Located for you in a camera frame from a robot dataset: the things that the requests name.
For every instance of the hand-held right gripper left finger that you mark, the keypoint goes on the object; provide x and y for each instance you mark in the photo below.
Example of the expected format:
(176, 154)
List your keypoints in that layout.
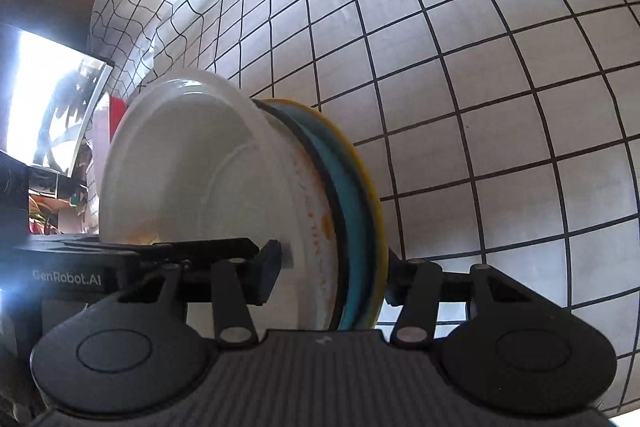
(270, 272)

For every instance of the blue enamel bowl black rim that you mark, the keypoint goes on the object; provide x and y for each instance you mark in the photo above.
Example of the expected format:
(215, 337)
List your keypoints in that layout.
(352, 227)

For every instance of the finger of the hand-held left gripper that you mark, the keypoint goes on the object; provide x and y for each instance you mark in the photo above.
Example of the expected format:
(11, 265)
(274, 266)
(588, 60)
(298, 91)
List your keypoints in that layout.
(200, 251)

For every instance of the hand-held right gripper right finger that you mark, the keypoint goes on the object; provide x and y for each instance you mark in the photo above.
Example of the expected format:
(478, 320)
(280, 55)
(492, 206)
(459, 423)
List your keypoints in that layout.
(395, 282)

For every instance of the plain white bowl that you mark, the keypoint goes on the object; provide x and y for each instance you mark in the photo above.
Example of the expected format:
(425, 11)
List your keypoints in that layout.
(165, 167)

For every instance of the bright monitor screen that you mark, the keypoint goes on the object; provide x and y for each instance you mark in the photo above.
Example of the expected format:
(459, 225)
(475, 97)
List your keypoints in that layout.
(45, 97)

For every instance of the white bowl orange print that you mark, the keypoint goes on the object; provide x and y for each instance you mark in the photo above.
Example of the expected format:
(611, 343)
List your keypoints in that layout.
(310, 207)

